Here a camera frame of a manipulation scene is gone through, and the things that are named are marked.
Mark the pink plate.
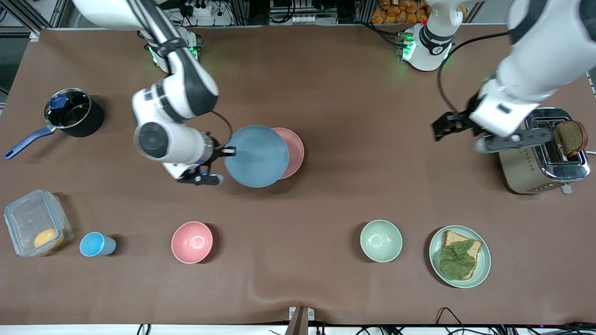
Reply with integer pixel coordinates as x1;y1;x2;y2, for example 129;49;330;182
271;127;305;180

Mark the black looped cable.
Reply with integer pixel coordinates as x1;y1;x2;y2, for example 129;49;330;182
435;307;466;335

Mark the pink bowl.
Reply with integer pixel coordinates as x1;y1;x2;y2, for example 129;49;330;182
171;221;214;264

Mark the bread slice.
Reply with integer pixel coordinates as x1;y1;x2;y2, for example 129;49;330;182
441;230;482;280

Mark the brown toast slice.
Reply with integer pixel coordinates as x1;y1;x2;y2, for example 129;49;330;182
555;120;589;157

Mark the green bowl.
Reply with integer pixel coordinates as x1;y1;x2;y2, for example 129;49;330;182
359;220;403;263

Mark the glass lid blue knob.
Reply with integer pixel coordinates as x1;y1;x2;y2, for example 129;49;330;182
44;88;92;130

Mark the black pot blue handle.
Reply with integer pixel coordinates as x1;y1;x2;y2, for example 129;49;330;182
4;88;104;160

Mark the blue cup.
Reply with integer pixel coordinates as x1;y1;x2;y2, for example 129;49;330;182
79;232;117;257

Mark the beige chrome toaster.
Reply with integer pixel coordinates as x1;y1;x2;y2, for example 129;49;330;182
498;107;591;195

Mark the white power strip with plugs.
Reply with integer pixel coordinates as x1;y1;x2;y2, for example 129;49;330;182
179;0;214;18

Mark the clear plastic container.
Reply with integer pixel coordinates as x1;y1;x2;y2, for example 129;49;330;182
4;189;74;258

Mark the metal table edge bracket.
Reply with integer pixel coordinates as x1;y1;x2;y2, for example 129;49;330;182
289;306;315;335

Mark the green lettuce leaf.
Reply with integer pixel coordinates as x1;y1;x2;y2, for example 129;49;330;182
439;240;476;281

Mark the brown table cover mat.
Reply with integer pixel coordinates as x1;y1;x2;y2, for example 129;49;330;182
0;24;596;325

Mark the yellow round food piece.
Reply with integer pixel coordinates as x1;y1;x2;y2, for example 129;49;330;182
34;228;65;250

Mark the aluminium frame rail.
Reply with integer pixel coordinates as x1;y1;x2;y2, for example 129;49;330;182
0;0;75;38

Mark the bag of orange buns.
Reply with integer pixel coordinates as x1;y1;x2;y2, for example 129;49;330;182
371;0;431;25

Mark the green plate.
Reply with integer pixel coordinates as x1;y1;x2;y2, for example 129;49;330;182
429;225;492;289

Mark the blue plate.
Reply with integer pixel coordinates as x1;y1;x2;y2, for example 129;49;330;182
224;125;290;188

